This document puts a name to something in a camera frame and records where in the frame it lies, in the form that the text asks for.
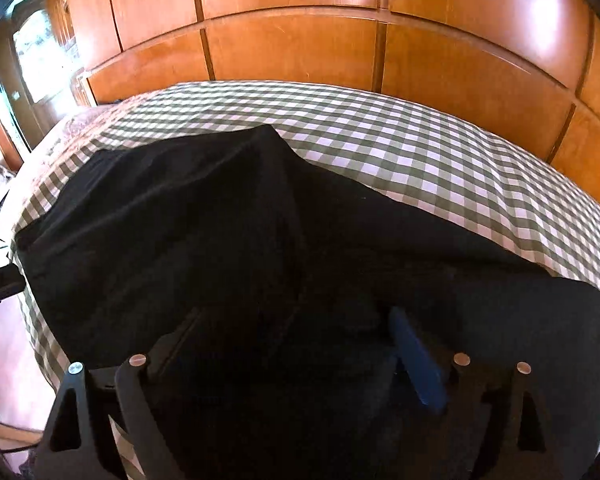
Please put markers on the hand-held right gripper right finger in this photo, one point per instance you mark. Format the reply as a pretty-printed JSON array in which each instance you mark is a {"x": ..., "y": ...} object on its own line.
[{"x": 420, "y": 360}]

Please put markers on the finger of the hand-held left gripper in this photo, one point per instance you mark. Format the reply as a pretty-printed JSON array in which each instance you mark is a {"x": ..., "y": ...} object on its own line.
[{"x": 2, "y": 285}]

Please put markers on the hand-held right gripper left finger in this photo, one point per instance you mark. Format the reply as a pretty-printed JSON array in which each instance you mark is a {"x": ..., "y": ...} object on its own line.
[{"x": 140, "y": 395}]

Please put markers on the black embroidered pants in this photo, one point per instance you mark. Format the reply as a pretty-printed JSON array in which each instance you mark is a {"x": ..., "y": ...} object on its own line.
[{"x": 230, "y": 240}]

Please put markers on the floral bed sheet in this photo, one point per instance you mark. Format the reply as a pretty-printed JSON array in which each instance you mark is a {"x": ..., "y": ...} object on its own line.
[{"x": 75, "y": 127}]

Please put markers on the green checked blanket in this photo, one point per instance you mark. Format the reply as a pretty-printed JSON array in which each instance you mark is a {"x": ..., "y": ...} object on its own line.
[{"x": 430, "y": 160}]

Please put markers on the wooden framed window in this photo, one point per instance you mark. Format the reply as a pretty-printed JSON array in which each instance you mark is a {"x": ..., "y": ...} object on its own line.
[{"x": 35, "y": 60}]

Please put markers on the wooden wardrobe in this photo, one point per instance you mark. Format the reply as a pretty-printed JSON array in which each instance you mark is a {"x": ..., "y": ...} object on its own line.
[{"x": 290, "y": 50}]

